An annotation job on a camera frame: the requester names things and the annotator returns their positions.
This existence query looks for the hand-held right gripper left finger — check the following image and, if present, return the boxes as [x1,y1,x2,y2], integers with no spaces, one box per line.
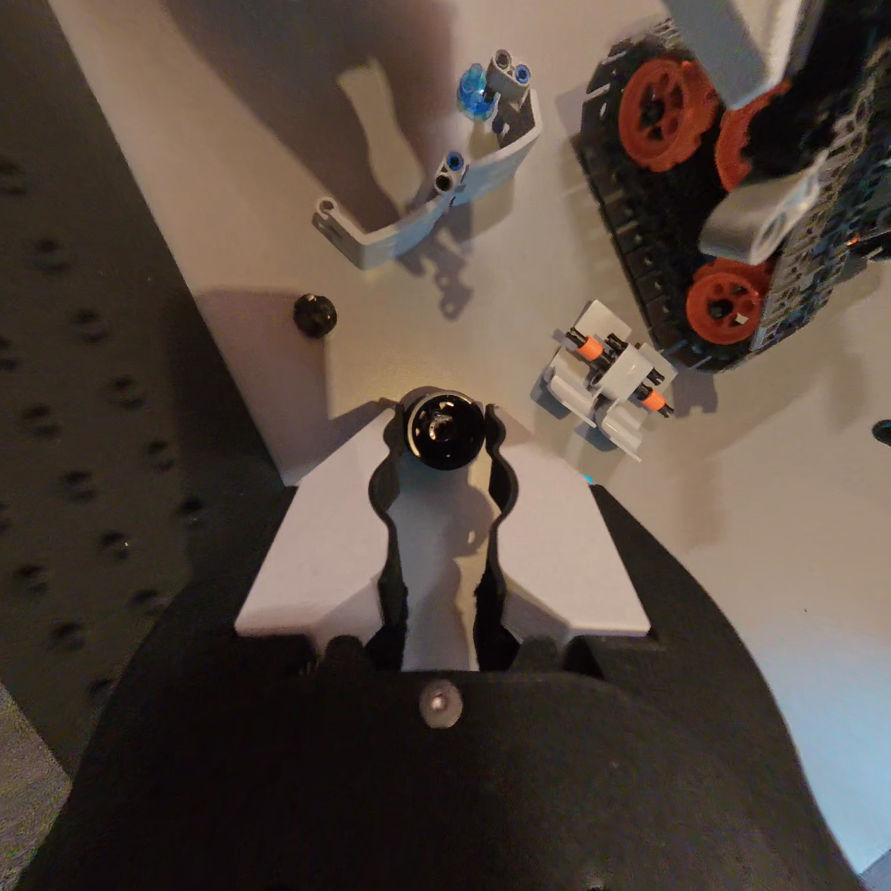
[234,404,407,644]

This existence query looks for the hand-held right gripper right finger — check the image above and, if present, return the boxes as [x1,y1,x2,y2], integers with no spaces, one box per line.
[478,404,652,644]

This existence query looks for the small black wheel assembly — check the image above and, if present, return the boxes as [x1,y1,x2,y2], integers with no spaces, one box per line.
[400,387,485,470]

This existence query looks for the grey curved panel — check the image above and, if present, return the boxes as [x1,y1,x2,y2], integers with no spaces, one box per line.
[314,49,544,270]

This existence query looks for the small grey orange connector assembly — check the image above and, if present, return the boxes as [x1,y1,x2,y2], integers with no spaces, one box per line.
[536,300,680,460]

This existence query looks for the small black nut piece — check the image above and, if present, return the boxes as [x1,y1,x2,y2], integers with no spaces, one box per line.
[293,293,338,338]

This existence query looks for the black perforated board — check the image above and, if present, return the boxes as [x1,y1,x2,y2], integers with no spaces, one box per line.
[0,0,289,774]

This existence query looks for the grey orange tracked toy robot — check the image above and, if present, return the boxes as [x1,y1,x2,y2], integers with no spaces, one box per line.
[578,0,891,374]

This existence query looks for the blue round stud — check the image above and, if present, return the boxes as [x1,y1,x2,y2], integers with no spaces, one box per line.
[457,63,492,121]

